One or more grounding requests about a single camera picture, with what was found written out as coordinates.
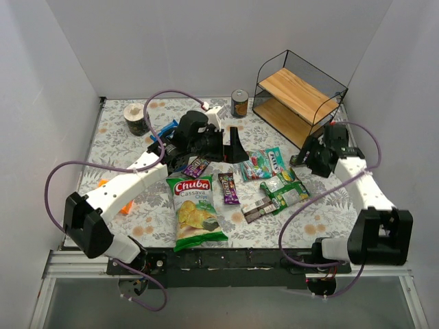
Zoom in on teal Fox's candy bag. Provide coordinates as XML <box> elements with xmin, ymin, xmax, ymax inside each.
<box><xmin>239</xmin><ymin>147</ymin><xmax>285</xmax><ymax>182</ymax></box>

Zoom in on purple m&m bag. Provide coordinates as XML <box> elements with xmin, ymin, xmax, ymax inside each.
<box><xmin>289</xmin><ymin>155</ymin><xmax>304</xmax><ymax>167</ymax></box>
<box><xmin>182</xmin><ymin>157</ymin><xmax>210</xmax><ymax>179</ymax></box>
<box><xmin>241</xmin><ymin>197</ymin><xmax>277</xmax><ymax>223</ymax></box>
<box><xmin>218</xmin><ymin>173</ymin><xmax>240</xmax><ymax>205</ymax></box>

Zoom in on green candy bag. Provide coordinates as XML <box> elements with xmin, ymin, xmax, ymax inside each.
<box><xmin>260</xmin><ymin>169</ymin><xmax>311</xmax><ymax>215</ymax></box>

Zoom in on purple M&M bag front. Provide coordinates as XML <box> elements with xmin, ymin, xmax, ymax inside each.
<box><xmin>241</xmin><ymin>197</ymin><xmax>277</xmax><ymax>223</ymax></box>

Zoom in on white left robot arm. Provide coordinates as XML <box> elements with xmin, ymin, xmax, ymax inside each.
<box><xmin>63</xmin><ymin>106</ymin><xmax>249</xmax><ymax>264</ymax></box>

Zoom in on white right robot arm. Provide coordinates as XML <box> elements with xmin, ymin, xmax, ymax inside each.
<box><xmin>294</xmin><ymin>123</ymin><xmax>413</xmax><ymax>266</ymax></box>

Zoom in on blue cookie packet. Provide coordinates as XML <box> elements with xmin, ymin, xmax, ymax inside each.
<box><xmin>157</xmin><ymin>119</ymin><xmax>178</xmax><ymax>138</ymax></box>

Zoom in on dark tin can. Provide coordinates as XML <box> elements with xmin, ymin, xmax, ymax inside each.
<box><xmin>231</xmin><ymin>89</ymin><xmax>249</xmax><ymax>118</ymax></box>

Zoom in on green Chuba chips bag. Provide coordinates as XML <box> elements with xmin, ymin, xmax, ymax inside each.
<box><xmin>166</xmin><ymin>175</ymin><xmax>228</xmax><ymax>252</ymax></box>

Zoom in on orange smiley snack box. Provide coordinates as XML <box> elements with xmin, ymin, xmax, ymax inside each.
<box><xmin>97</xmin><ymin>178</ymin><xmax>134</xmax><ymax>216</ymax></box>

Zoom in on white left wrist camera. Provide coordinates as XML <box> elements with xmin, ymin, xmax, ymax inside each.
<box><xmin>202</xmin><ymin>102</ymin><xmax>226</xmax><ymax>130</ymax></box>

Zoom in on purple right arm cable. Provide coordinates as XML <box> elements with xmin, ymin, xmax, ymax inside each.
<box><xmin>278</xmin><ymin>120</ymin><xmax>382</xmax><ymax>298</ymax></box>

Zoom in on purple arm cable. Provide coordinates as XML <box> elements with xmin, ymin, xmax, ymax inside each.
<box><xmin>278</xmin><ymin>120</ymin><xmax>382</xmax><ymax>298</ymax></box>
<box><xmin>45</xmin><ymin>89</ymin><xmax>211</xmax><ymax>312</ymax></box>

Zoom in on black wire wooden shelf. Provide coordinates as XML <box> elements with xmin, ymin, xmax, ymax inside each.
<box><xmin>252</xmin><ymin>49</ymin><xmax>348</xmax><ymax>149</ymax></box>

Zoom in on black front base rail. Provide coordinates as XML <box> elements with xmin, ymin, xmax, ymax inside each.
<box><xmin>106</xmin><ymin>246</ymin><xmax>353</xmax><ymax>291</ymax></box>

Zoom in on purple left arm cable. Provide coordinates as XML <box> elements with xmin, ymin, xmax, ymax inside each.
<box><xmin>45</xmin><ymin>89</ymin><xmax>211</xmax><ymax>312</ymax></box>

